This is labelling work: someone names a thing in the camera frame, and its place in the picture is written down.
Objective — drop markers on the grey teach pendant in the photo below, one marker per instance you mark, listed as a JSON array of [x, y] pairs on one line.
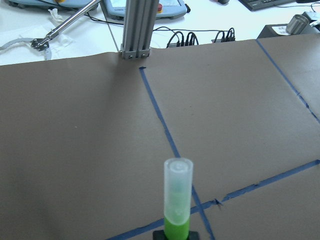
[[66, 5], [160, 9]]

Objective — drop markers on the aluminium frame post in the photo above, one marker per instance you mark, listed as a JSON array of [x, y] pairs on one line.
[[137, 34]]

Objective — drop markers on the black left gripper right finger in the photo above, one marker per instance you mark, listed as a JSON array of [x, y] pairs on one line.
[[193, 235]]

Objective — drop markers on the black keyboard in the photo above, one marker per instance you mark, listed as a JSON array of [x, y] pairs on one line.
[[255, 5]]

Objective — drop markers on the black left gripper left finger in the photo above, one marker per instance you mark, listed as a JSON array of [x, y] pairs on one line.
[[158, 235]]

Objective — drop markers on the green highlighter pen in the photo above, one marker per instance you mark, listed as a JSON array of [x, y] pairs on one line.
[[178, 177]]

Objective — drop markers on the metal rod tool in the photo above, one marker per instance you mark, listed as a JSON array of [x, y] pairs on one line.
[[42, 44]]

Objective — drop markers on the silver metal cylinder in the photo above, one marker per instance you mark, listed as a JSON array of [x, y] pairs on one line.
[[297, 24]]

